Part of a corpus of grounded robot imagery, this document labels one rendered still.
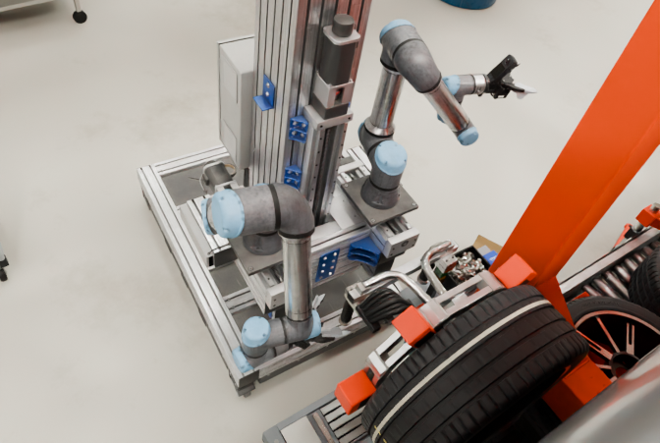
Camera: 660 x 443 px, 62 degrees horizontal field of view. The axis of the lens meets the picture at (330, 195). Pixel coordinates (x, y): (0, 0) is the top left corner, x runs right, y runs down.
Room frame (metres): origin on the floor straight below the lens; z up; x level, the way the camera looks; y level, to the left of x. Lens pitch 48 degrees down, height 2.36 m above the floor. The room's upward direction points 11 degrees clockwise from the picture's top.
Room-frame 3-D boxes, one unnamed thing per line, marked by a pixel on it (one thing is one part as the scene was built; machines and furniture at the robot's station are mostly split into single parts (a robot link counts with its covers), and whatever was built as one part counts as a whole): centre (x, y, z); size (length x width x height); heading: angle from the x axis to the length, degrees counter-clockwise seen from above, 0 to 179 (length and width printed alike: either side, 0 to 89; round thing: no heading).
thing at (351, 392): (0.66, -0.18, 0.85); 0.09 x 0.08 x 0.07; 131
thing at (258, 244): (1.15, 0.20, 0.87); 0.15 x 0.15 x 0.10
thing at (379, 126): (1.59, -0.13, 1.19); 0.15 x 0.12 x 0.55; 25
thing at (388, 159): (1.47, -0.19, 0.98); 0.13 x 0.12 x 0.14; 25
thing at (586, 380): (0.97, -0.95, 0.69); 0.52 x 0.17 x 0.35; 41
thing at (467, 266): (1.41, -0.61, 0.51); 0.20 x 0.14 x 0.13; 130
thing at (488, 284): (0.87, -0.41, 0.85); 0.54 x 0.07 x 0.54; 131
